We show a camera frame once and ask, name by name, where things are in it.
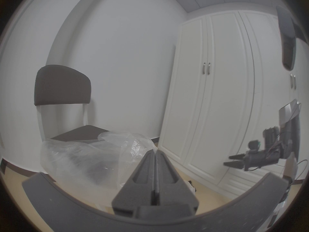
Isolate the clear plastic bag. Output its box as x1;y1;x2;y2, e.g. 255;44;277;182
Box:
40;131;158;190

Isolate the grey padded white chair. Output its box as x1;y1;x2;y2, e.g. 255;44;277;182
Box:
34;65;111;142

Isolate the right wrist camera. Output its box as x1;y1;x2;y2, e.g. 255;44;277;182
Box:
248;140;261;152

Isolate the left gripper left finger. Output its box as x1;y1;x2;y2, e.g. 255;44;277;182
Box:
112;150;156;218

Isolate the white wardrobe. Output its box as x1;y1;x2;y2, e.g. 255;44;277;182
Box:
158;11;309;200

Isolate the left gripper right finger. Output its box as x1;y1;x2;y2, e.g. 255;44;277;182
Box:
156;151;200;216

